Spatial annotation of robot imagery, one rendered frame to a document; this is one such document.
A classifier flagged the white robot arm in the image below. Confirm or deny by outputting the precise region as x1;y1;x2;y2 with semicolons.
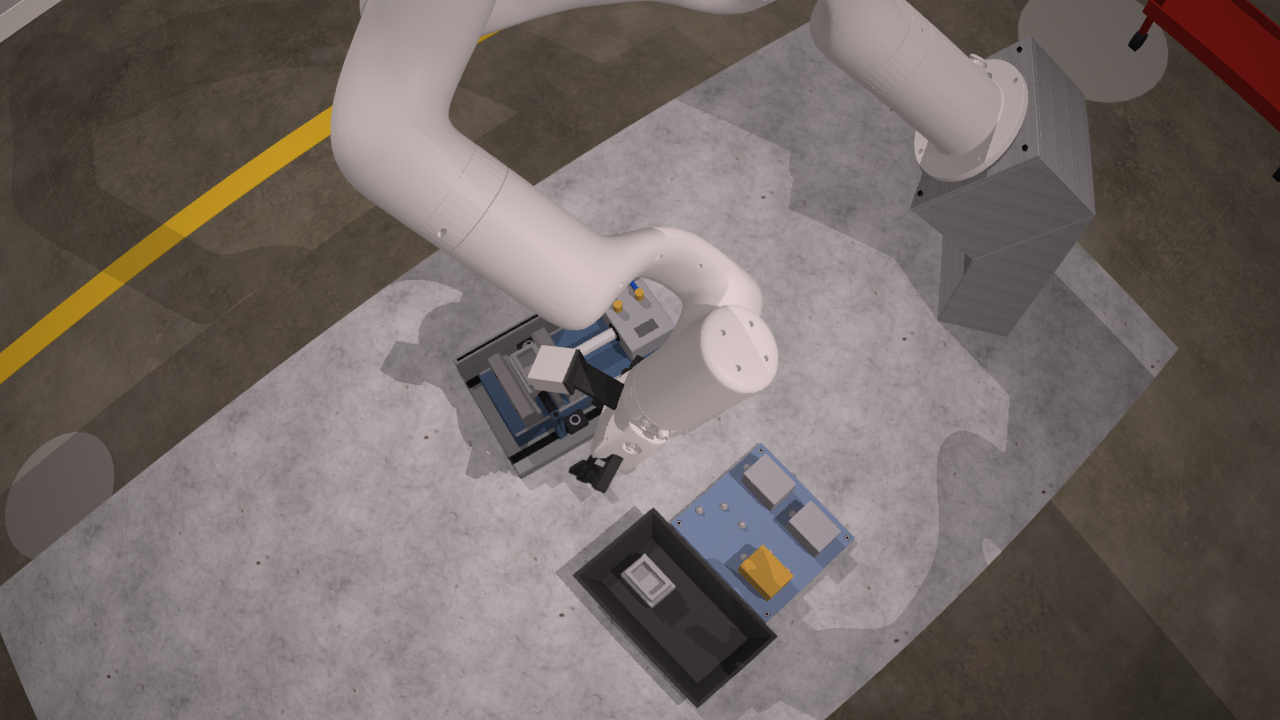
332;0;1028;441

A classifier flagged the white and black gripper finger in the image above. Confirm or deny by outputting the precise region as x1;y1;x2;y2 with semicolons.
591;355;645;410
570;454;625;493

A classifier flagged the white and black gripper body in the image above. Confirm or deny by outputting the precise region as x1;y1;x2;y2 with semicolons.
590;388;666;471

